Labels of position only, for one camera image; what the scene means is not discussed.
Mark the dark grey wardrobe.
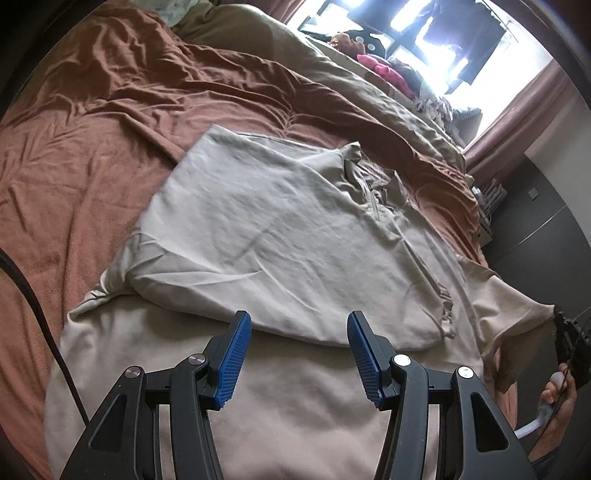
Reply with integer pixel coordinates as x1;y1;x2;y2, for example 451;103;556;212
480;152;591;319

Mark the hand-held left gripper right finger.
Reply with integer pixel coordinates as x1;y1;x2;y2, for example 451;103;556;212
346;310;536;480

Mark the stack of books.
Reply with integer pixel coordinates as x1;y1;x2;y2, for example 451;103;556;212
472;178;507;246

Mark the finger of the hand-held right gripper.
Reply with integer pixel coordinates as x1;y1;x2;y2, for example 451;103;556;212
552;305;578;356

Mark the beige hooded garment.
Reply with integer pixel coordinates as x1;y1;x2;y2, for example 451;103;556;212
45;124;561;480

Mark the pale patterned pillow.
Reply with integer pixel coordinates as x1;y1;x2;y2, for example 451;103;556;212
158;0;214;27

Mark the pinkish brown curtain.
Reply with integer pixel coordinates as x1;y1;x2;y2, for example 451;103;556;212
462;58;580;176

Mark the black and white patterned cloth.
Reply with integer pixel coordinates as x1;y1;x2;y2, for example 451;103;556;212
414;93;457;124

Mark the dark hanging garment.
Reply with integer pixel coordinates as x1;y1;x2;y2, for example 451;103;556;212
346;0;507;88

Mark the white cable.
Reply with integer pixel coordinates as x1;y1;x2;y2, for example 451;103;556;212
516;401;555;440

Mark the person's right hand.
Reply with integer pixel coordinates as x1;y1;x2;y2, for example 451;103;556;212
539;362;579;435

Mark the red and yellow plush toy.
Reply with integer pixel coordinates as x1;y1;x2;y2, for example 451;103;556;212
329;31;366;55

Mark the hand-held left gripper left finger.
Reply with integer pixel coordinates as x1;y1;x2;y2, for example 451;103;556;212
60;310;253;480

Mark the black cable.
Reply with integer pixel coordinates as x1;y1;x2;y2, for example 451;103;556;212
0;247;90;428

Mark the brown bed sheet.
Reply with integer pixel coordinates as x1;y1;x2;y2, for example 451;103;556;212
0;9;520;480

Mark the pink cloth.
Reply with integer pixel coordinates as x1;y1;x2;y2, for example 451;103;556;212
358;54;417;99

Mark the olive duvet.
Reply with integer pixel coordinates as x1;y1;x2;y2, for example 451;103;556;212
173;0;468;172

